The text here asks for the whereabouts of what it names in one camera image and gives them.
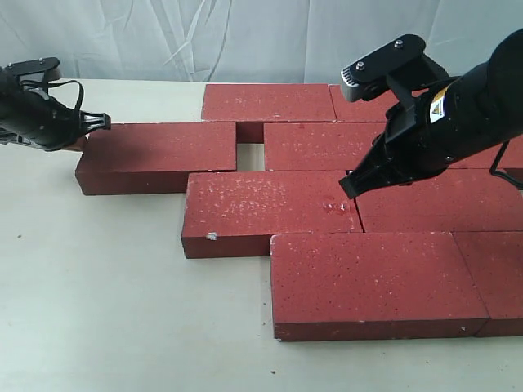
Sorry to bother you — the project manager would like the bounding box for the red brick back right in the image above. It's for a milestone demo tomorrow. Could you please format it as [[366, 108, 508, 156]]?
[[329, 85, 398, 123]]

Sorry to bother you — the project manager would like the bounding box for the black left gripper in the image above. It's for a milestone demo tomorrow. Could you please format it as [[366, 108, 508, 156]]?
[[1, 83, 111, 153]]

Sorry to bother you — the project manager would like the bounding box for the red brick far right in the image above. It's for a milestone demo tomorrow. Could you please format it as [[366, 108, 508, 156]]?
[[449, 136, 522, 183]]

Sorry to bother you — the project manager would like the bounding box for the white wrinkled backdrop cloth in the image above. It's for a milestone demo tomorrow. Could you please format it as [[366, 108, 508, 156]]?
[[1, 1, 522, 83]]

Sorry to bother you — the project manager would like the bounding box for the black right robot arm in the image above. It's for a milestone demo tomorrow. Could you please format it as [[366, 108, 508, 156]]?
[[339, 30, 522, 199]]

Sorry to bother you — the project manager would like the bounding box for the red brick under back top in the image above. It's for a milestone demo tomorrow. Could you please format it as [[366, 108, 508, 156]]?
[[201, 83, 336, 144]]

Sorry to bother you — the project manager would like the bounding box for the red brick front right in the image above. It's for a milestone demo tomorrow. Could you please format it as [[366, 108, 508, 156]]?
[[454, 231, 522, 337]]

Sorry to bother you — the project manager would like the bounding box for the red brick front base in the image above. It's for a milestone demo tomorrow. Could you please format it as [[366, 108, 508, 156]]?
[[270, 232, 489, 341]]

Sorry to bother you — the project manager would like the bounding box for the red brick middle right base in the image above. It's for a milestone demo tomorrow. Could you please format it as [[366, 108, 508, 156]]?
[[356, 169, 522, 232]]

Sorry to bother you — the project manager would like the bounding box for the red brick base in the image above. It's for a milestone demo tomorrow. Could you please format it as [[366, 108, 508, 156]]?
[[356, 169, 522, 232], [270, 232, 489, 341]]

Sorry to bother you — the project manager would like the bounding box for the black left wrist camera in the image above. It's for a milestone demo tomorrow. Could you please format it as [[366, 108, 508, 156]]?
[[1, 57, 61, 85]]

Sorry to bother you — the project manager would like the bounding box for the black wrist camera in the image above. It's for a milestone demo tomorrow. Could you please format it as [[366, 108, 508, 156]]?
[[1, 57, 61, 85], [340, 33, 455, 116]]

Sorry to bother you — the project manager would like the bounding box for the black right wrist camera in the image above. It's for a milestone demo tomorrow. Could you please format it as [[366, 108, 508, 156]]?
[[340, 33, 455, 116]]

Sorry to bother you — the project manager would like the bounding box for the red brick large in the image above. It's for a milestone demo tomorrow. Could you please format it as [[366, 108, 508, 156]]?
[[264, 122, 385, 172]]

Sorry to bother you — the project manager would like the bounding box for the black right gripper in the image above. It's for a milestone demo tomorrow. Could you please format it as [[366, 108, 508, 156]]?
[[339, 73, 503, 199]]

